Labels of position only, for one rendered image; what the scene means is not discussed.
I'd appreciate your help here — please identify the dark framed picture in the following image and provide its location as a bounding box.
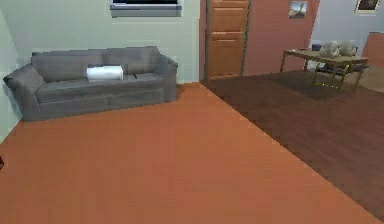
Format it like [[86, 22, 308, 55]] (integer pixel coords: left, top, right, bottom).
[[354, 0, 382, 15]]

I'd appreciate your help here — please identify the small framed picture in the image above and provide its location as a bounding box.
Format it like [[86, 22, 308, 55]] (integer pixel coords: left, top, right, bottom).
[[288, 0, 309, 19]]

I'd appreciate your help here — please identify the orange wooden door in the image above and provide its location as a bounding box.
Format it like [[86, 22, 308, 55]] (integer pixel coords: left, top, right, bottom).
[[204, 0, 251, 81]]

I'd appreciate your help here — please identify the wooden table with yellow legs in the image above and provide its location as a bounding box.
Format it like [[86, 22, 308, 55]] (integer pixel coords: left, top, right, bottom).
[[279, 48, 370, 94]]

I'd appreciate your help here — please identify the white pillow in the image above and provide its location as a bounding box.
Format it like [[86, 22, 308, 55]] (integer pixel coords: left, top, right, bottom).
[[86, 65, 125, 82]]

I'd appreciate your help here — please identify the pale grey lumpy object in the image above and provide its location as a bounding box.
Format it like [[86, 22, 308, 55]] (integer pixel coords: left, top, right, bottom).
[[337, 39, 358, 57]]

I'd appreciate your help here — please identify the grey sofa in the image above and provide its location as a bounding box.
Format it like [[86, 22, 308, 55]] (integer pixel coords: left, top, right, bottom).
[[3, 45, 179, 123]]

